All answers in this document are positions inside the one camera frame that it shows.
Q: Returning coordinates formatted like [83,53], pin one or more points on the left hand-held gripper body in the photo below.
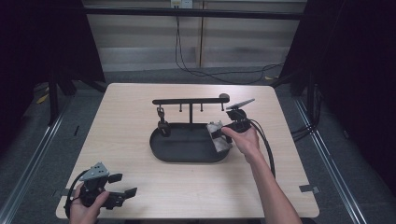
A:
[93,186]

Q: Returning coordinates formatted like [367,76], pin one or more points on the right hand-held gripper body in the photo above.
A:
[238,117]

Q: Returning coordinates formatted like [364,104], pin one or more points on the grey key pouch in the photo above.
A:
[223,145]

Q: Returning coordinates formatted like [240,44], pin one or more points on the black key rack with tray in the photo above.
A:
[186,150]

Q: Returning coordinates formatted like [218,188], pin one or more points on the black car key with clip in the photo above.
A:
[164,127]

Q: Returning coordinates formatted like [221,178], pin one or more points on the person's right hand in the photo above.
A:
[246,143]

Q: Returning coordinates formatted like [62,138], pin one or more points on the person's left hand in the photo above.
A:
[82,213]

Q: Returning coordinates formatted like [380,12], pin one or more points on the grey tape strip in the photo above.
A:
[308,188]
[60,192]

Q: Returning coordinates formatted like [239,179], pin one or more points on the yellow floor tape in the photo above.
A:
[42,99]

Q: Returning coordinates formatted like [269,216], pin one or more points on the dark curtain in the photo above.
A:
[31,46]
[358,62]

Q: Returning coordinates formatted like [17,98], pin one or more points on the aluminium floor rail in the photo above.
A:
[31,161]
[330,165]

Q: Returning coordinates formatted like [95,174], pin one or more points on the black stand post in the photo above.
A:
[310,99]
[53,99]

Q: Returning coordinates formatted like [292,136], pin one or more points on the black horizontal frame bar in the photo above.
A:
[218,13]

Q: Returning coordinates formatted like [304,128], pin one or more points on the white wall socket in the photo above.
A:
[186,3]

